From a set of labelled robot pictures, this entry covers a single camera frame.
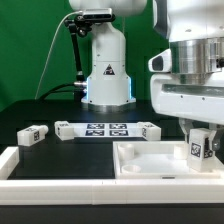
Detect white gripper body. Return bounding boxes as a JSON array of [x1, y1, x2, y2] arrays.
[[148, 49, 224, 125]]

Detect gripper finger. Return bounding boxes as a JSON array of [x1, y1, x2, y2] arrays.
[[208, 124, 224, 153], [179, 118, 193, 142]]

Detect white square tabletop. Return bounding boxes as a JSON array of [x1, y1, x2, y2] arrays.
[[113, 141, 224, 179]]

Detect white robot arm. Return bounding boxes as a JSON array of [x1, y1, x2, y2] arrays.
[[69, 0, 224, 125]]

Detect white base tag plate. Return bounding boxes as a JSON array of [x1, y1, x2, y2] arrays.
[[71, 123, 141, 138]]

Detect white U-shaped fence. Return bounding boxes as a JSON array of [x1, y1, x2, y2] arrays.
[[0, 147, 224, 205]]

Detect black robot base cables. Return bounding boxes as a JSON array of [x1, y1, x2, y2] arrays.
[[39, 81, 88, 101]]

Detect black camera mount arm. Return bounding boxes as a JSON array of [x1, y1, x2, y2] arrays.
[[64, 17, 91, 81]]

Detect grey camera on mount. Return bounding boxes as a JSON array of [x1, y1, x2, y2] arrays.
[[82, 8, 112, 21]]

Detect white camera cable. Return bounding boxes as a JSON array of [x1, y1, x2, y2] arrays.
[[34, 10, 84, 100]]

